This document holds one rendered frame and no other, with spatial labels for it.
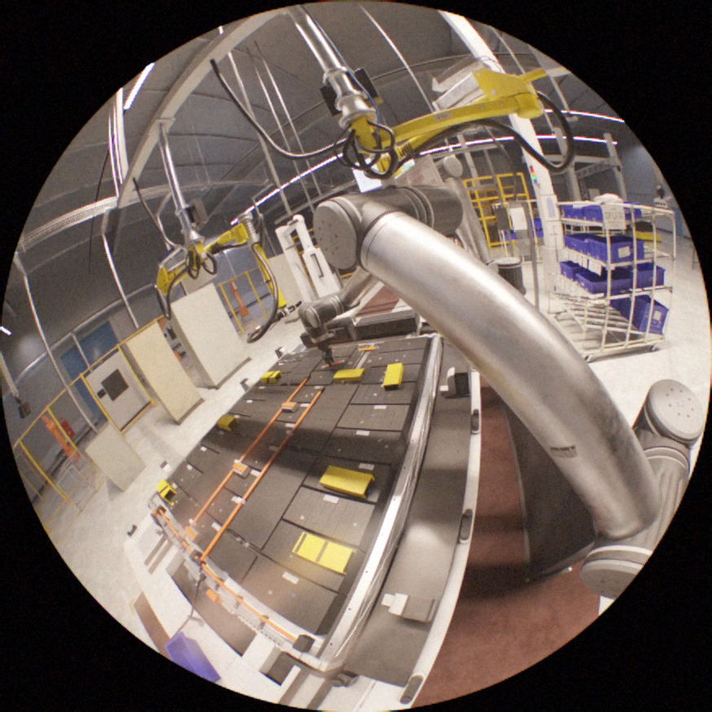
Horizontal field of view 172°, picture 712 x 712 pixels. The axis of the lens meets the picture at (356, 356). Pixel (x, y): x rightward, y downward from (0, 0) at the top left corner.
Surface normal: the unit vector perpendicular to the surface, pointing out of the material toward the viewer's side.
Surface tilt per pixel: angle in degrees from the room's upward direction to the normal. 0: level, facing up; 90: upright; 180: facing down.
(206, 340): 90
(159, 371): 90
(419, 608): 0
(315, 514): 0
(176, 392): 90
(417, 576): 0
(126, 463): 90
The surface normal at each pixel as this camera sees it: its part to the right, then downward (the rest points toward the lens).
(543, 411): -0.76, 0.33
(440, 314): -0.79, 0.46
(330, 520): -0.33, -0.84
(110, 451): 0.87, -0.09
